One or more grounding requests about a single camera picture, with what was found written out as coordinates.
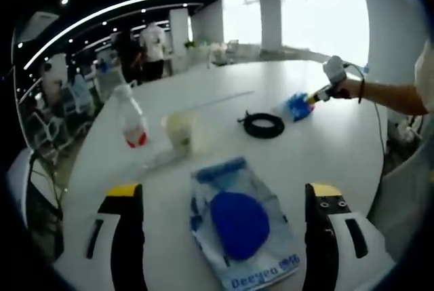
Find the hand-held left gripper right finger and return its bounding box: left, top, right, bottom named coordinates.
left=303, top=182, right=396, bottom=291

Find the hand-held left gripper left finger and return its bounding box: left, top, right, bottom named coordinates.
left=54, top=183, right=147, bottom=291

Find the blue wipes pack item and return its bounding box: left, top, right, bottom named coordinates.
left=273, top=91, right=316, bottom=122

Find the black cable item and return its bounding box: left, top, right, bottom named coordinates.
left=237, top=110, right=285, bottom=139

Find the blue pad packet item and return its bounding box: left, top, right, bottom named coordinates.
left=189, top=156, right=302, bottom=291

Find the clear bottle item red label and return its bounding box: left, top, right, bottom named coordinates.
left=113, top=83, right=150, bottom=149

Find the translucent plastic cup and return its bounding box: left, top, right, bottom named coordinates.
left=161, top=109, right=198, bottom=155

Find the person's right hand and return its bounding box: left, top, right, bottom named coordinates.
left=334, top=79, right=362, bottom=100

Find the large window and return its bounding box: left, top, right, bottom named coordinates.
left=222, top=0, right=370, bottom=64

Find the white and black chair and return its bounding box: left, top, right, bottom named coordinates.
left=8, top=150, right=65, bottom=261

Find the person's beige shirt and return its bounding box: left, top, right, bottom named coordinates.
left=414, top=38, right=434, bottom=115

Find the white table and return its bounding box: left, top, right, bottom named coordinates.
left=56, top=59, right=391, bottom=291

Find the white office chair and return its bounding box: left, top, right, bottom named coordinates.
left=69, top=73, right=94, bottom=112

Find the ceiling air conditioner vent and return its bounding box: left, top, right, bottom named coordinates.
left=20, top=11, right=59, bottom=36

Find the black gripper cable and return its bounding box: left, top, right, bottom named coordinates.
left=342, top=62, right=388, bottom=159

